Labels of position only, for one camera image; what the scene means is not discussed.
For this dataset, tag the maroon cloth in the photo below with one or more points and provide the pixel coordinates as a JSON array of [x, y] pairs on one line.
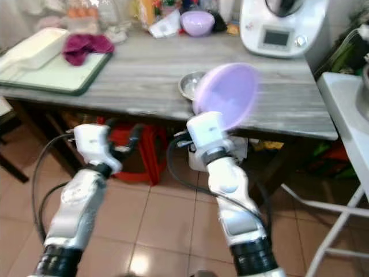
[[86, 47]]

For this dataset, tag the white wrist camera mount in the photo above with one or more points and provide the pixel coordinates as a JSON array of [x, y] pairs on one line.
[[95, 147], [209, 137]]

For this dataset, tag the small purple plastic bowl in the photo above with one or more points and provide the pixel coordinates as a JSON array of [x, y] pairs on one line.
[[197, 23]]

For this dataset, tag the row of brown eggs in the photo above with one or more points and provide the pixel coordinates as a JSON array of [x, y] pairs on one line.
[[82, 12]]

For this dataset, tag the large lilac plastic bowl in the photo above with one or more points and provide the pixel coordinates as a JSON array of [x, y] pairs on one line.
[[228, 92]]

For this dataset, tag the white paper packet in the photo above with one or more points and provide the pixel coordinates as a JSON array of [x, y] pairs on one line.
[[164, 26]]

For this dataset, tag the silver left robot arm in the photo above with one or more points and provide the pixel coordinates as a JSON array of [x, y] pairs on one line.
[[78, 213]]

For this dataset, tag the dark wooden marble-top table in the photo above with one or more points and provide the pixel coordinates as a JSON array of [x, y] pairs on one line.
[[144, 75]]

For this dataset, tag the white plastic storage bin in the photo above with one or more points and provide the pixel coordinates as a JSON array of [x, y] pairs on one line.
[[241, 147]]

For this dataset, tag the long white plastic box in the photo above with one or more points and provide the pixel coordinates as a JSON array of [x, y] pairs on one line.
[[34, 49]]

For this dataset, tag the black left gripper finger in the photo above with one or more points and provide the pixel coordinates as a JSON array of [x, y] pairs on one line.
[[135, 137]]

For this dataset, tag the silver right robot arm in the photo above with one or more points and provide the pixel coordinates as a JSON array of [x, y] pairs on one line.
[[236, 208]]

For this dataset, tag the small steel bowl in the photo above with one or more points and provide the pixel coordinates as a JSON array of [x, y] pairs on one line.
[[189, 85]]

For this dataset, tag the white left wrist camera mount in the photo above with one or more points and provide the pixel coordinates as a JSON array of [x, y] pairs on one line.
[[95, 147]]

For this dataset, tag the white kitchen food processor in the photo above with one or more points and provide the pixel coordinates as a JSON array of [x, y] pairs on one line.
[[282, 32]]

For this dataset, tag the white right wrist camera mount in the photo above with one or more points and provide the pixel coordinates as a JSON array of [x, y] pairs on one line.
[[209, 137]]

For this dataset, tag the green-rimmed white tray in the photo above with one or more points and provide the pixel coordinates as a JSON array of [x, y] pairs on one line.
[[57, 78]]

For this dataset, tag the white folding table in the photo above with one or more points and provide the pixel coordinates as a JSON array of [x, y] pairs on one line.
[[346, 115]]

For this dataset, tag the red plastic stool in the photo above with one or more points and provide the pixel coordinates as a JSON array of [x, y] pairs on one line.
[[144, 161]]

